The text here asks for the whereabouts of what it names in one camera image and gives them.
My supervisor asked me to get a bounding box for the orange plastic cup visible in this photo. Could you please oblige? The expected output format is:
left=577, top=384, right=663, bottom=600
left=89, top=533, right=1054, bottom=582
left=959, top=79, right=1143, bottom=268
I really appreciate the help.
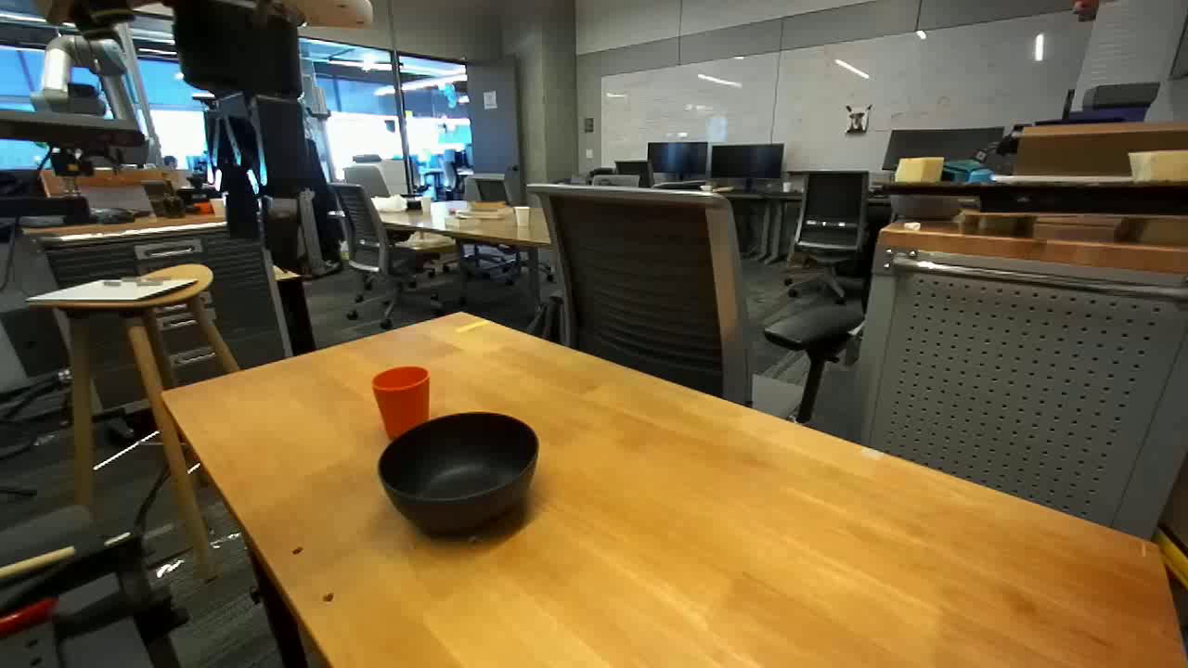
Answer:
left=372, top=362, right=434, bottom=441

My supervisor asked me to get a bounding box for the black bowl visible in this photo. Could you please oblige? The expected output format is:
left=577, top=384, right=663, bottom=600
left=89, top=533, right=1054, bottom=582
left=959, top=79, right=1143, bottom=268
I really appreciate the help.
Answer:
left=374, top=407, right=542, bottom=542

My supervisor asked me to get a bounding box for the grey mesh office chair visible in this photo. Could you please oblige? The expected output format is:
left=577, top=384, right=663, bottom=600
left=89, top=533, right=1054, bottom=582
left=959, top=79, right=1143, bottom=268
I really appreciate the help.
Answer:
left=528, top=183, right=869, bottom=425

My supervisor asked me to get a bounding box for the long wooden office table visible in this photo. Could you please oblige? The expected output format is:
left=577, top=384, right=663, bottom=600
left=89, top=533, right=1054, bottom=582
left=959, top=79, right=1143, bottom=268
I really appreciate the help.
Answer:
left=369, top=198, right=556, bottom=253

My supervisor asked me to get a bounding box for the computer monitor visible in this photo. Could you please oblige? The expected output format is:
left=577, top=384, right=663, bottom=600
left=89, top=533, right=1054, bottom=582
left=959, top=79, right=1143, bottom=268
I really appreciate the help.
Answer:
left=708, top=142, right=787, bottom=189
left=645, top=136, right=714, bottom=189

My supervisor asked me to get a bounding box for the grey rolling office chair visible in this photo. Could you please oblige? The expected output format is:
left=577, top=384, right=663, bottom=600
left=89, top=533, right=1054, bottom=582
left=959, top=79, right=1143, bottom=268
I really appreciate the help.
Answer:
left=325, top=183, right=462, bottom=326

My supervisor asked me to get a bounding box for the black mesh office chair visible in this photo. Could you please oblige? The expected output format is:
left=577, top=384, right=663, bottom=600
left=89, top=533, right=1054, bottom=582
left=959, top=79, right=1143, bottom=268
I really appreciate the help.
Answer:
left=785, top=168, right=874, bottom=305

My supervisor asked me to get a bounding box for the grey drawer cabinet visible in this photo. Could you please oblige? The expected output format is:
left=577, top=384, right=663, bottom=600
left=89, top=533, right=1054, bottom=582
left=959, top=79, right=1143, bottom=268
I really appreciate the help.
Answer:
left=24, top=219, right=296, bottom=407

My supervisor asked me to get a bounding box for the yellow foam block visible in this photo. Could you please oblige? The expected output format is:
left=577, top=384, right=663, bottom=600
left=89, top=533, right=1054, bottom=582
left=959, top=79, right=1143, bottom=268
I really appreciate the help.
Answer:
left=892, top=151, right=948, bottom=189
left=1124, top=148, right=1188, bottom=185

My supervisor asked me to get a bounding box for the wide dark monitor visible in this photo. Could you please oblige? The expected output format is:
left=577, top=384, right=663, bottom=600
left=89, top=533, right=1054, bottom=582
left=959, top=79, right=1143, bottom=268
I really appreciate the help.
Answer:
left=880, top=125, right=1011, bottom=174

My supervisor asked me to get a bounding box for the perforated grey metal panel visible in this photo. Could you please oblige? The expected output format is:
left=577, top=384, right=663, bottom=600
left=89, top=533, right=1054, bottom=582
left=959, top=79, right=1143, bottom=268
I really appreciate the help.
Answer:
left=858, top=243, right=1188, bottom=542

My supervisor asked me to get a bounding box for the round wooden stool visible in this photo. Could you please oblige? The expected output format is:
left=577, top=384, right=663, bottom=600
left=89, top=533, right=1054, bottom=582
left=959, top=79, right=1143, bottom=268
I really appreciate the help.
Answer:
left=35, top=261, right=241, bottom=577

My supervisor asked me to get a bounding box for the wooden cart top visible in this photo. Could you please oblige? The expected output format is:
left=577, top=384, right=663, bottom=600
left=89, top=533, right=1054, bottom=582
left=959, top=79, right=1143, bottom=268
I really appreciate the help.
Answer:
left=880, top=219, right=1188, bottom=277

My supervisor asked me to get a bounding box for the white paper sheet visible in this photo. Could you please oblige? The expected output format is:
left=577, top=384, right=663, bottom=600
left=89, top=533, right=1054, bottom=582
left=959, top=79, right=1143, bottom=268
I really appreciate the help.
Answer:
left=26, top=269, right=199, bottom=313

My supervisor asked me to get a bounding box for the wooden shelf box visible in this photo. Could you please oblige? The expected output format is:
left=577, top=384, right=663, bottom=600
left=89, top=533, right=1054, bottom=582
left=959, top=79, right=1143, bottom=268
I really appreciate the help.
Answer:
left=1011, top=118, right=1188, bottom=178

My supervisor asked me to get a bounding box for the white bottle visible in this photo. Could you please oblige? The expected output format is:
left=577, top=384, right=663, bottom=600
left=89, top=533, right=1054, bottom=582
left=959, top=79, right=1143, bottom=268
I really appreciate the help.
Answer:
left=35, top=34, right=73, bottom=105

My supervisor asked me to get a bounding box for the red handled tool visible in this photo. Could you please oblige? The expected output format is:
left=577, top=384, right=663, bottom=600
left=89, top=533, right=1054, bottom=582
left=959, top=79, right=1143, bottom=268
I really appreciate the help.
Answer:
left=0, top=595, right=63, bottom=637

